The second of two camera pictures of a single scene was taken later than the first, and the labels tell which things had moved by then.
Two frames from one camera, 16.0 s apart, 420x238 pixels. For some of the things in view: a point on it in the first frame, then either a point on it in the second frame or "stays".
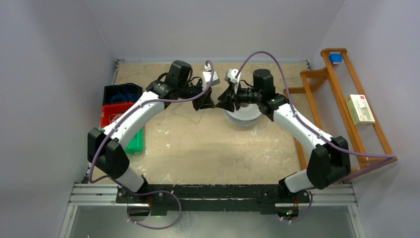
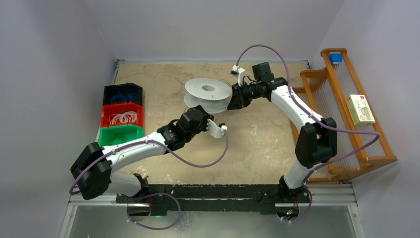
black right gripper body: x=234 y=100 stays
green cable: x=186 y=117 → x=184 y=85
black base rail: x=243 y=197 stays
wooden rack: x=321 y=98 stays
